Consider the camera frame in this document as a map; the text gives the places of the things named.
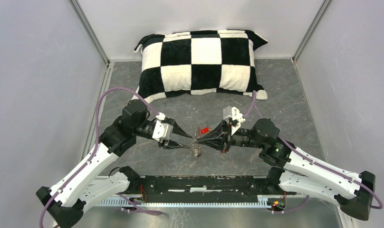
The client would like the metal keyring with red handle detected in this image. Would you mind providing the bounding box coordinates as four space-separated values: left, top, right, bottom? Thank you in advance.
191 126 211 157

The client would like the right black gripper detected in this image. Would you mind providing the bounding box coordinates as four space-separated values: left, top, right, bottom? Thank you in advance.
197 120 265 153

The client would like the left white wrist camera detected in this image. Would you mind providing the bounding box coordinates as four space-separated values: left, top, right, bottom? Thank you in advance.
152 113 173 143

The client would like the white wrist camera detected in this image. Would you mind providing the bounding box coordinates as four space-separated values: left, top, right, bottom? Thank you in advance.
152 113 173 143
222 106 246 127

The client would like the black white checkered pillow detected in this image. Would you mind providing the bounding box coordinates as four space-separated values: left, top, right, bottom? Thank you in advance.
134 29 268 102

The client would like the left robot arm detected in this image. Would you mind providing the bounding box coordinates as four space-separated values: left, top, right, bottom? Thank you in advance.
36 99 190 228

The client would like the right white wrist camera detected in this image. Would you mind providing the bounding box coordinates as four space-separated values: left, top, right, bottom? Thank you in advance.
222 106 246 127

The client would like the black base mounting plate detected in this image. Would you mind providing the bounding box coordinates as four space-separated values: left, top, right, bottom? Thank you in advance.
120 176 285 203

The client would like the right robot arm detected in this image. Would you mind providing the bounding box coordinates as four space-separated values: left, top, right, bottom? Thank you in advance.
197 119 375 221

